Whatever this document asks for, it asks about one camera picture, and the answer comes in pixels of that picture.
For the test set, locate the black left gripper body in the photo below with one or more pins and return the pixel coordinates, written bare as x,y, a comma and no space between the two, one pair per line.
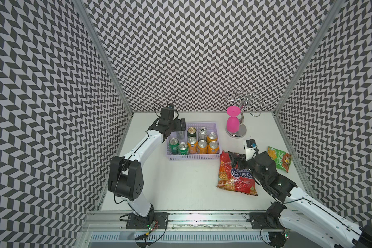
175,126

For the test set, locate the lavender plastic basket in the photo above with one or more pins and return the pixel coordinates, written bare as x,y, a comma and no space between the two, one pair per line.
211,126

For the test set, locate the green snack packet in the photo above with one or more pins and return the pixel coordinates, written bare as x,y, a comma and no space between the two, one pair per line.
281,158

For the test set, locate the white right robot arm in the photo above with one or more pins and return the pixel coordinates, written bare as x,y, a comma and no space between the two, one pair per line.
293,208

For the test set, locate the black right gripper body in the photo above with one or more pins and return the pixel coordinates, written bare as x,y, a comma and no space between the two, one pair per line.
250,165

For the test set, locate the dark green gold-top can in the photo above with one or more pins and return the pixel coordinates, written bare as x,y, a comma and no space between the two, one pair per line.
192,132

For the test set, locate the pink plastic wine glass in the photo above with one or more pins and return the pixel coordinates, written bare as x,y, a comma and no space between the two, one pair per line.
233,122

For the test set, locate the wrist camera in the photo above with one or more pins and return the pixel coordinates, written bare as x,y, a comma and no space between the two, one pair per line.
251,148
169,110

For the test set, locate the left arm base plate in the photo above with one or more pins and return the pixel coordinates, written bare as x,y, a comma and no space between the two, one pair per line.
143,223

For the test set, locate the silver can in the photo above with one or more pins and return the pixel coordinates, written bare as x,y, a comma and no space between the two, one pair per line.
181,135
202,133

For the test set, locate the green can left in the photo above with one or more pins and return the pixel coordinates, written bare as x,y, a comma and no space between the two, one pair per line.
173,145

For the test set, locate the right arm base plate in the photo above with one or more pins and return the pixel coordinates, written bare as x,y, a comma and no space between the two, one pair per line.
264,221

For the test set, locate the aluminium front rail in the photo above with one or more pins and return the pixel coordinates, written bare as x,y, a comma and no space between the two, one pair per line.
200,227

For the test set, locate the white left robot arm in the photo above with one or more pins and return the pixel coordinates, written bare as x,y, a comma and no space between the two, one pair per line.
126,175

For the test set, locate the chrome glass holder stand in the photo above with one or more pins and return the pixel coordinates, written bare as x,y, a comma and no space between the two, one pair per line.
247,101

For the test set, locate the green can right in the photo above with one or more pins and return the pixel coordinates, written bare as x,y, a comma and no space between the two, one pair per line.
183,148

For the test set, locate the red candy bag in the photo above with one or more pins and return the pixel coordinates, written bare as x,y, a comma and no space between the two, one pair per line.
234,175

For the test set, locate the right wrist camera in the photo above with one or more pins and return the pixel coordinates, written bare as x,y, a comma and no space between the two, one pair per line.
251,148

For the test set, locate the orange can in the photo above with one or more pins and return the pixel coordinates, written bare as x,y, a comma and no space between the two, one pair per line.
213,147
212,137
202,147
192,143

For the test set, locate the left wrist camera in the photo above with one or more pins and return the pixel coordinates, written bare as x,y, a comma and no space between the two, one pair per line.
169,110

